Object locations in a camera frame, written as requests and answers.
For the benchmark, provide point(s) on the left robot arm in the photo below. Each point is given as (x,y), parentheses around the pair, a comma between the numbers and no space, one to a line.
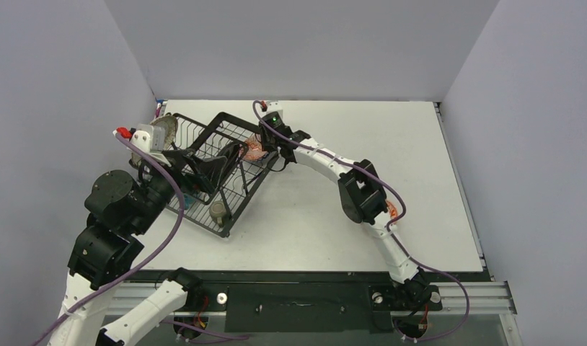
(120,208)

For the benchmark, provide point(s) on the white and blue cup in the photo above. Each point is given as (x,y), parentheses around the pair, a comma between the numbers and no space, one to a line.
(189,201)

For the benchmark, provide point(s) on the black round plate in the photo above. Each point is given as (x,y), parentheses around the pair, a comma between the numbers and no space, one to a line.
(226,159)

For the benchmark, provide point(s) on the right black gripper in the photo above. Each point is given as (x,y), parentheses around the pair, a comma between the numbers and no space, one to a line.
(267,141)

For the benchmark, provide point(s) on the black wire dish rack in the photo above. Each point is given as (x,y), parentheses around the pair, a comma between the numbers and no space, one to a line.
(240,184)

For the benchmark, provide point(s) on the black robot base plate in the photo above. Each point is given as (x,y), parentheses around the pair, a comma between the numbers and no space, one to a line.
(264,301)

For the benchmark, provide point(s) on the orange floral bowl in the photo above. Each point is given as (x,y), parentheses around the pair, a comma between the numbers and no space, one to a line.
(392,211)

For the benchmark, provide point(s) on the olive green ceramic mug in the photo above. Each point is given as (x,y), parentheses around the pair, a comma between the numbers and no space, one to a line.
(220,213)

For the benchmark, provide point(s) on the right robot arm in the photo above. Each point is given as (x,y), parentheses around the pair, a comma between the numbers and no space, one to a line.
(363,200)

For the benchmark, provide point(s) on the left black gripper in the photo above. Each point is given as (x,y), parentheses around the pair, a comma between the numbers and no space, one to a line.
(208,169)

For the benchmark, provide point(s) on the red patterned upturned bowl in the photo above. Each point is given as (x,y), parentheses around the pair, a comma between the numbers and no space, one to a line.
(255,151)

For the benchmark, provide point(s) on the speckled oval plate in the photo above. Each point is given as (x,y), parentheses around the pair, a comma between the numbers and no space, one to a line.
(160,157)

